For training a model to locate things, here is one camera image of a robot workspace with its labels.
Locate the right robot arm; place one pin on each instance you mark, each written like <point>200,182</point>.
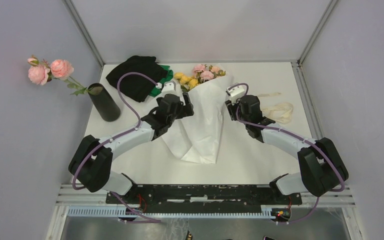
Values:
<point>321,168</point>

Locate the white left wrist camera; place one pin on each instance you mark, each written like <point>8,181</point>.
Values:
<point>170,87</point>

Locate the black cloth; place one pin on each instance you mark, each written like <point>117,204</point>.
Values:
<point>137,87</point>

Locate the pink roses in vase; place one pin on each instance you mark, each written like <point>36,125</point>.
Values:
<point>41,72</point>

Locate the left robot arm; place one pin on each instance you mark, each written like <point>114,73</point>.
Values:
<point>91,165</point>

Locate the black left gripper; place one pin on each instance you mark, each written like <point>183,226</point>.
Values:
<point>186,110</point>

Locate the cream printed ribbon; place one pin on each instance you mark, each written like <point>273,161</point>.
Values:
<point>281,112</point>

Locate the black cylindrical vase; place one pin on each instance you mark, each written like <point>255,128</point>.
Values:
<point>103,102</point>

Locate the pink and yellow flower bunch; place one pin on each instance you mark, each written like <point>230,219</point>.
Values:
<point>200,74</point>

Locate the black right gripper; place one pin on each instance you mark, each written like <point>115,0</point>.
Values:
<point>231,109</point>

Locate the green cloth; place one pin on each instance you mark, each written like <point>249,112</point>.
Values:
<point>168,77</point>

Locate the white paper bouquet wrap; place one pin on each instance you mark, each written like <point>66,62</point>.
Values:
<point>196,138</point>

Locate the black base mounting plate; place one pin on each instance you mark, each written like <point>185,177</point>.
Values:
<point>206,199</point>

